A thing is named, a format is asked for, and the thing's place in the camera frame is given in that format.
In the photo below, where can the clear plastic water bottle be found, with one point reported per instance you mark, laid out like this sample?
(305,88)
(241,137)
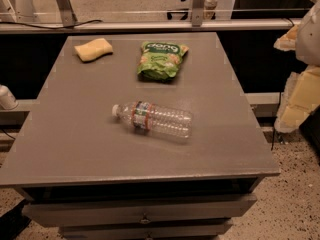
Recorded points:
(150,117)

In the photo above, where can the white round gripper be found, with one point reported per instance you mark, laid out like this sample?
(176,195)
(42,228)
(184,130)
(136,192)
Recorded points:
(310,37)

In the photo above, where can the green snack bag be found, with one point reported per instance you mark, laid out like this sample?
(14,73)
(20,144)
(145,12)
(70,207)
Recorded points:
(160,61)

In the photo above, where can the upper grey drawer front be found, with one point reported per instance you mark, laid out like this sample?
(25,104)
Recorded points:
(139,211)

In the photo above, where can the grey wooden drawer cabinet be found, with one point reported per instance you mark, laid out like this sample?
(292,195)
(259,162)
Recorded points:
(72,149)

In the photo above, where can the lower grey drawer front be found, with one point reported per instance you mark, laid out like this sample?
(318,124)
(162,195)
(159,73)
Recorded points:
(156,230)

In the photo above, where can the yellow sponge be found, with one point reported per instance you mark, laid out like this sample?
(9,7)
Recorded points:
(94,49)

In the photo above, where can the aluminium frame rail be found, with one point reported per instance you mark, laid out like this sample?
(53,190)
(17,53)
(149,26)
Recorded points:
(96,26)

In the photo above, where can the white cylindrical canister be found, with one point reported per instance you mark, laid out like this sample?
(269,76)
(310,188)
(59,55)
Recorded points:
(7,99)

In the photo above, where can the grey drawer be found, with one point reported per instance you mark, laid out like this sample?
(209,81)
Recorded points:
(156,230)
(139,211)

